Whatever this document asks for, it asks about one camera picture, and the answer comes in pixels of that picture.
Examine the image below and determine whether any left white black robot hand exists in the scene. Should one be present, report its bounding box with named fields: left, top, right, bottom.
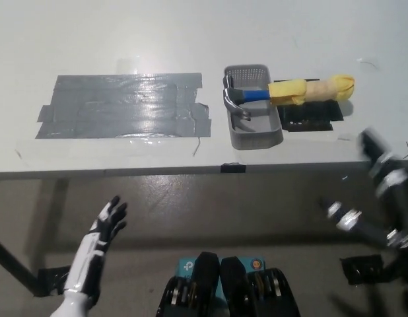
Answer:
left=63, top=195, right=129, bottom=300

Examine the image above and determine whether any hammer with yellow handle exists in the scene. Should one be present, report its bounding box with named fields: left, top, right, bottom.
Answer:
left=221, top=74, right=356, bottom=122

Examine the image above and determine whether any gray perforated plastic container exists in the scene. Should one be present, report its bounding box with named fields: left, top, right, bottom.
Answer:
left=223, top=63, right=285, bottom=151

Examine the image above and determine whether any black tape patch on desk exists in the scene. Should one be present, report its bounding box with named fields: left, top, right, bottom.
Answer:
left=272, top=77, right=344, bottom=134

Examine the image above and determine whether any black floor tape patch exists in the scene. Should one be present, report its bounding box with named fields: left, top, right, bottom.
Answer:
left=36, top=265, right=72, bottom=297
left=339, top=254, right=384, bottom=286

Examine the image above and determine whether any black table leg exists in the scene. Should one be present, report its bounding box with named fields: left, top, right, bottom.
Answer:
left=0, top=233, right=40, bottom=298

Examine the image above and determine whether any small black tape strip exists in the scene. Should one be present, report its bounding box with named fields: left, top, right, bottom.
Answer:
left=220, top=162, right=247, bottom=174

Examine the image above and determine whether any gray duct tape patch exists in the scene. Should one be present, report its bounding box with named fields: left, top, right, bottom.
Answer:
left=34, top=72, right=213, bottom=140

